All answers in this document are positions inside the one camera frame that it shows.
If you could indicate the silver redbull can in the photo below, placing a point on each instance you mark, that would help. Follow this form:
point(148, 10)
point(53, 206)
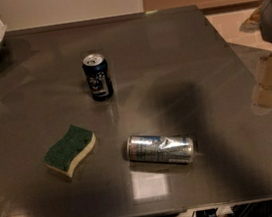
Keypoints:
point(160, 149)

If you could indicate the green yellow sponge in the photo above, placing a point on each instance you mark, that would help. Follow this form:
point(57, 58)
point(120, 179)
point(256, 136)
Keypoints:
point(70, 150)

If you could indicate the dark blue soda can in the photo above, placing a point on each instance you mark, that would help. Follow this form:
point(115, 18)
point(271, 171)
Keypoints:
point(97, 75)

